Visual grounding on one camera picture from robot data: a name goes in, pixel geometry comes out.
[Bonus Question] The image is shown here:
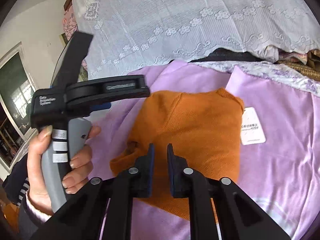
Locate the pink bed sheet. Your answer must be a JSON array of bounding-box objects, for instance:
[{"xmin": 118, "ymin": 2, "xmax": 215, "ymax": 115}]
[{"xmin": 83, "ymin": 60, "xmax": 320, "ymax": 240}]

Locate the pink floral fabric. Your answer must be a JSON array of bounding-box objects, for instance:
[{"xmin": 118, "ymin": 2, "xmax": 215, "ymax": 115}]
[{"xmin": 62, "ymin": 5, "xmax": 88, "ymax": 80}]

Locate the dark folded clothing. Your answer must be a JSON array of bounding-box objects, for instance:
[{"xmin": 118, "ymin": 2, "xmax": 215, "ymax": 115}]
[{"xmin": 170, "ymin": 48, "xmax": 263, "ymax": 63}]

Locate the window with white frame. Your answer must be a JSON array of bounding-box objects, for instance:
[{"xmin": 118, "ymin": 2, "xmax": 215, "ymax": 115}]
[{"xmin": 1, "ymin": 43, "xmax": 36, "ymax": 173}]

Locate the orange knit cat cardigan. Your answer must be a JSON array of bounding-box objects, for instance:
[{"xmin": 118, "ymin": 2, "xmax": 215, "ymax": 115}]
[{"xmin": 110, "ymin": 88, "xmax": 245, "ymax": 219}]

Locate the person left hand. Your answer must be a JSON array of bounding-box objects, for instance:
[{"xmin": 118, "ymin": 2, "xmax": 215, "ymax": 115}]
[{"xmin": 26, "ymin": 125, "xmax": 102, "ymax": 217}]

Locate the white lace cover cloth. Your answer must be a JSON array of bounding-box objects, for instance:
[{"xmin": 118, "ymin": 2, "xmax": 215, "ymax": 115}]
[{"xmin": 72, "ymin": 0, "xmax": 319, "ymax": 79}]

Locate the white paper clothing tag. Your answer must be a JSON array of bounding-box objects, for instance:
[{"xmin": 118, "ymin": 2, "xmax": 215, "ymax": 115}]
[{"xmin": 240, "ymin": 107, "xmax": 266, "ymax": 145}]

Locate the brown woven mat stack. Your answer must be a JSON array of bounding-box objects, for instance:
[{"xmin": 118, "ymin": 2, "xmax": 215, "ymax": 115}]
[{"xmin": 277, "ymin": 49, "xmax": 320, "ymax": 81}]

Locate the floral purple white bedding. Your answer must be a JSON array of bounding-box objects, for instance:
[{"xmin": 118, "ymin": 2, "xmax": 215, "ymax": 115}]
[{"xmin": 195, "ymin": 61, "xmax": 319, "ymax": 97}]

